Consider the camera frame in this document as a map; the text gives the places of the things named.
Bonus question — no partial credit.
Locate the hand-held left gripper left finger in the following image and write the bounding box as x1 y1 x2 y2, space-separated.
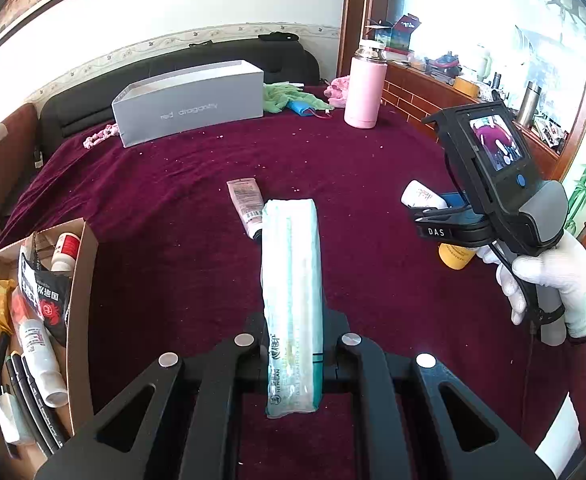
34 310 268 480

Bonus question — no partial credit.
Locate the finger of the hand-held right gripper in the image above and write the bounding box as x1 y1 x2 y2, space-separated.
407 206 468 226
445 191 480 212

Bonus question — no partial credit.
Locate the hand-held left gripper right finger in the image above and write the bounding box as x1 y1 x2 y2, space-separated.
318 305 558 480

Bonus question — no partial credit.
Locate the white squeeze tube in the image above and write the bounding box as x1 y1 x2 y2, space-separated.
401 180 448 209

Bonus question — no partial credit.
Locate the teal and white tissue pack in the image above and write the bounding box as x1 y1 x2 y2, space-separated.
260 197 324 419

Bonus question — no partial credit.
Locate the brown cardboard box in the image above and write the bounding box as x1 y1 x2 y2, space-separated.
0 217 100 468

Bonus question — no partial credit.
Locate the black marker with orange cap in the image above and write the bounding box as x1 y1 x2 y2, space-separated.
20 355 68 450

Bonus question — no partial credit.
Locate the clear tube with red label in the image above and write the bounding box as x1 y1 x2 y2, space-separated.
10 292 70 408

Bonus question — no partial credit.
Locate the white bottle with red label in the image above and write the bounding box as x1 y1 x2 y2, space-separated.
50 232 82 273

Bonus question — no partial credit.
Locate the black snack packet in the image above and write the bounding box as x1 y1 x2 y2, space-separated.
17 232 76 348

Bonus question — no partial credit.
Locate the white charger block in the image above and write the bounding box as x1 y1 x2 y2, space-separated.
0 392 34 446

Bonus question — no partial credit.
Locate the person's right hand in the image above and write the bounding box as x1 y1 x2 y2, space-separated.
475 232 586 341

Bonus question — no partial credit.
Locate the yellow round container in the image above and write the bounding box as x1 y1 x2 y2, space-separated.
438 241 478 271

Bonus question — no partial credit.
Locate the steel bottle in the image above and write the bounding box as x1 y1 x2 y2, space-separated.
515 80 544 128

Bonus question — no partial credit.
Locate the yellow box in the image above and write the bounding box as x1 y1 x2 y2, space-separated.
453 76 481 99

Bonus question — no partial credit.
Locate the red and black tool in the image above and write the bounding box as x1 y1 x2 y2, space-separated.
425 51 461 78

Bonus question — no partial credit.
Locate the pink thermos bottle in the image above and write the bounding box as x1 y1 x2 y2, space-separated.
343 39 388 130

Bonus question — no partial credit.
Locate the pink plush toy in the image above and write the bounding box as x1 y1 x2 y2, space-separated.
323 75 352 109

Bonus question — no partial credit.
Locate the pink tube with black cap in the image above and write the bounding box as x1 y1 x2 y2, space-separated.
226 177 266 240

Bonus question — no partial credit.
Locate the small blue pouch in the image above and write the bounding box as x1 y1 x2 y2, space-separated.
287 101 334 118

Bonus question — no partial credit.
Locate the burgundy blanket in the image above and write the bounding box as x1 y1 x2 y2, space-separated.
0 85 574 480

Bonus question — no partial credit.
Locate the colourful carton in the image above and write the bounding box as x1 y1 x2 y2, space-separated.
363 12 422 56

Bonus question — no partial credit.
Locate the green cloth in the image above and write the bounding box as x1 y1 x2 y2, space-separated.
263 81 331 114

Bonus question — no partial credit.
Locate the grey shoe box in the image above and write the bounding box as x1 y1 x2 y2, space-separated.
111 60 265 149

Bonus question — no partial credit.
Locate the pink scrunchie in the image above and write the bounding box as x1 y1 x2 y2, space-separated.
83 124 120 150

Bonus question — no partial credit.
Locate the black leather headboard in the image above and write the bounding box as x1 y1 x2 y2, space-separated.
39 40 322 157

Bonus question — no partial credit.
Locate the red and pink chair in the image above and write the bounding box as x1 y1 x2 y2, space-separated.
0 102 41 271

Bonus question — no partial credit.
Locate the wooden wall panel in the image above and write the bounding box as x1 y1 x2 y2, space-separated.
380 60 574 176

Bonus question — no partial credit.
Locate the thin black cable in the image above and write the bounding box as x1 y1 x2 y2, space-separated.
493 242 544 441

